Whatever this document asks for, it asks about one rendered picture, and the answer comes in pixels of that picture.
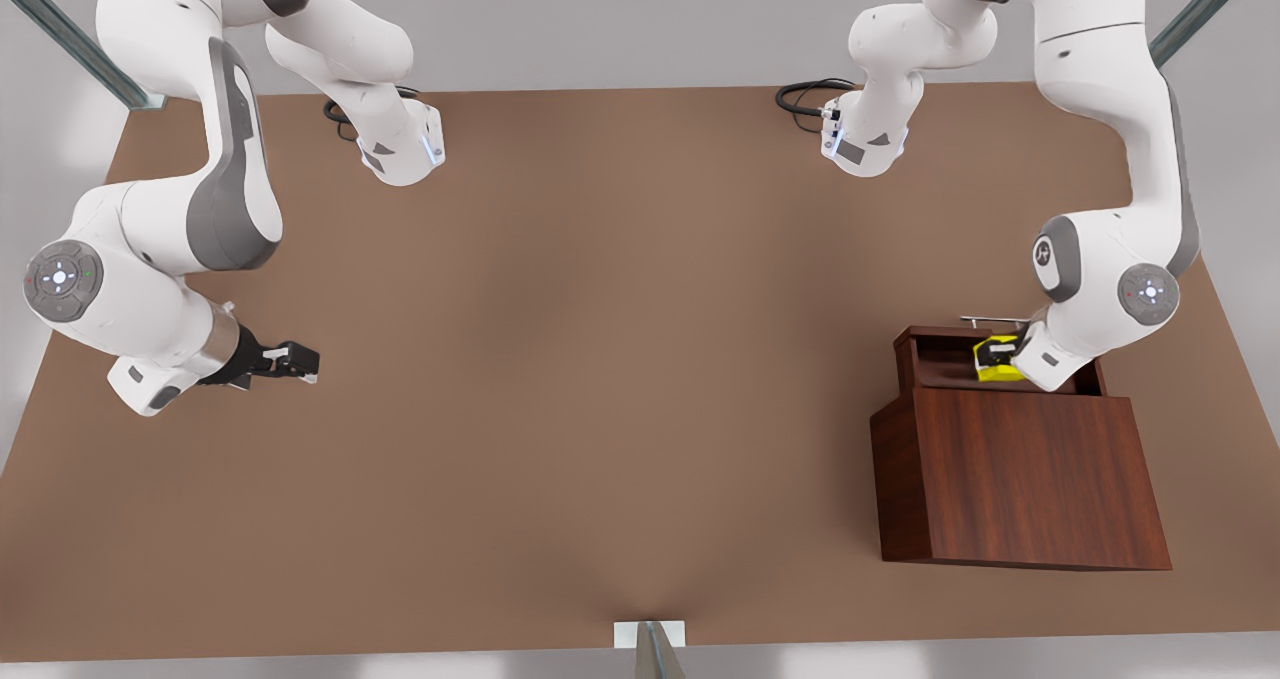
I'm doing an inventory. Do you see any silver frame post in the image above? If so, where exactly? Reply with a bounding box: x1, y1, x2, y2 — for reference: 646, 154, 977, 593
0, 0, 168, 112
1149, 0, 1273, 69
612, 619, 690, 679

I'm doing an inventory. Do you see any brown wooden drawer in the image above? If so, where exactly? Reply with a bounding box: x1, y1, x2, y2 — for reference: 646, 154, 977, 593
893, 315, 1109, 398

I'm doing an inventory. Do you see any yellow square block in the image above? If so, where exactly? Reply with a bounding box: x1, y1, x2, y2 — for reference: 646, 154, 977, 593
974, 334, 1029, 384

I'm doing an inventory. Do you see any black cable loop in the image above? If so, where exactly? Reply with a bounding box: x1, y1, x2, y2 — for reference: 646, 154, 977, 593
322, 85, 423, 144
775, 78, 863, 120

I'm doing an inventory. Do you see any brown wooden cabinet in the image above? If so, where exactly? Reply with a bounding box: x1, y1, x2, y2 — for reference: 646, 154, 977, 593
869, 387, 1174, 573

